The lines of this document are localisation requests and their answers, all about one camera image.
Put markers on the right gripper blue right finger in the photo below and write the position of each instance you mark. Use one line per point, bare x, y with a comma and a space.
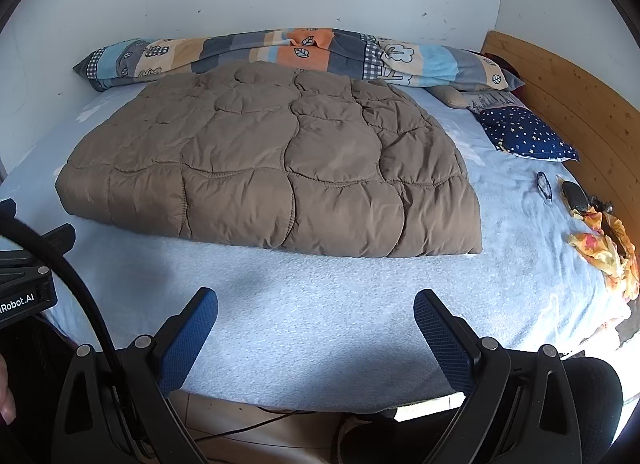
517, 405

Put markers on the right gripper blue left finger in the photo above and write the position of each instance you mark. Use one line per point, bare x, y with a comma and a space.
125, 416

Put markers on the brown puffer jacket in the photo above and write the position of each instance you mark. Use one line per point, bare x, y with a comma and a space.
260, 155

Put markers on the person left hand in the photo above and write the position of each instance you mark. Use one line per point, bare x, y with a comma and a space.
7, 403

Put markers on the yellow orange floral cloth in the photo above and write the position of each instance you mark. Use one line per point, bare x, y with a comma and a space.
607, 247

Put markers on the light blue cloud bedsheet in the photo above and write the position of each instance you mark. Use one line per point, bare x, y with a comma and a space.
319, 333

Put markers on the patchwork rolled blanket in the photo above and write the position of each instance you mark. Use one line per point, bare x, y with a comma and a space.
356, 55

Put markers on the black patterned glasses case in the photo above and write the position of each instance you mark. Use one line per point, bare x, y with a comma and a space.
575, 197

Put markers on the navy star pillow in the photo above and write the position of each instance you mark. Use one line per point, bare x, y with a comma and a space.
520, 132

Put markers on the wooden headboard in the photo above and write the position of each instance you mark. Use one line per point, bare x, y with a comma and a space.
601, 125

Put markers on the grey printed pillow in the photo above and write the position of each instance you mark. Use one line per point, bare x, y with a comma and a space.
485, 100

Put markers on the beige small cushion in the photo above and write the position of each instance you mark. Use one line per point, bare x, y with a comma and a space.
449, 96

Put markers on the purple frame eyeglasses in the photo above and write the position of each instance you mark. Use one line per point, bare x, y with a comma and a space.
544, 187

